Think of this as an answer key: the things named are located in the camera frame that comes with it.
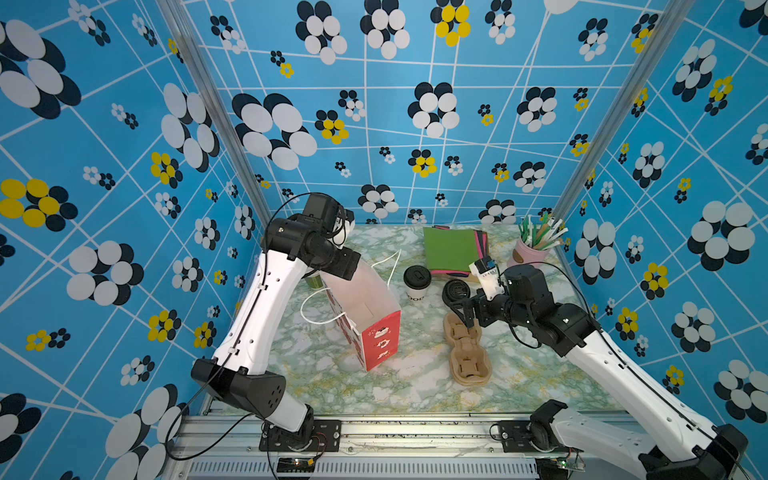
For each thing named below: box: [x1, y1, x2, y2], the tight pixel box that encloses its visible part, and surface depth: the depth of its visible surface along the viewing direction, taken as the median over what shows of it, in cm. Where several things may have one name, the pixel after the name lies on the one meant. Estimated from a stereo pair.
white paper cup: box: [405, 285, 429, 304], surface depth 98 cm
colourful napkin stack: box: [423, 225, 489, 278], surface depth 114 cm
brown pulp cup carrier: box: [443, 312, 493, 387], surface depth 83 cm
